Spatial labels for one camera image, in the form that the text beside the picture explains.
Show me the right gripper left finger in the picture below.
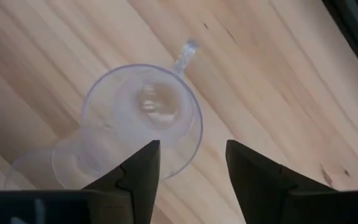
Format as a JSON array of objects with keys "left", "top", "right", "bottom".
[{"left": 82, "top": 139, "right": 161, "bottom": 224}]

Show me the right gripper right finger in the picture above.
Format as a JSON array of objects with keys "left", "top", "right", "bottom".
[{"left": 225, "top": 139, "right": 338, "bottom": 224}]

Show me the clear handled plastic cup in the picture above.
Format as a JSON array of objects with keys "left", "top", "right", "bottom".
[{"left": 81, "top": 39, "right": 204, "bottom": 180}]

